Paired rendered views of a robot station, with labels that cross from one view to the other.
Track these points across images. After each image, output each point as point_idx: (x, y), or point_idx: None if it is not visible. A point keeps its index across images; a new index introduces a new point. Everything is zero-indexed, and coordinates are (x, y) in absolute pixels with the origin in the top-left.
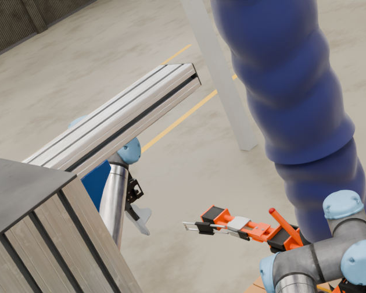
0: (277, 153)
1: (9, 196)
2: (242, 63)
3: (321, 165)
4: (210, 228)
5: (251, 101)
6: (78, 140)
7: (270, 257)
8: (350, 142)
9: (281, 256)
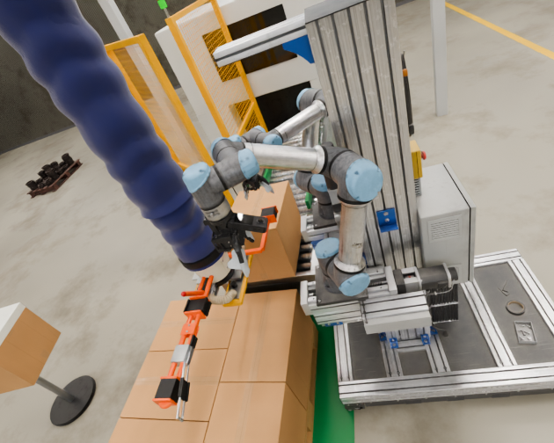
0: (186, 190)
1: (324, 4)
2: (149, 137)
3: None
4: (185, 380)
5: (161, 166)
6: (284, 21)
7: (268, 136)
8: None
9: (266, 134)
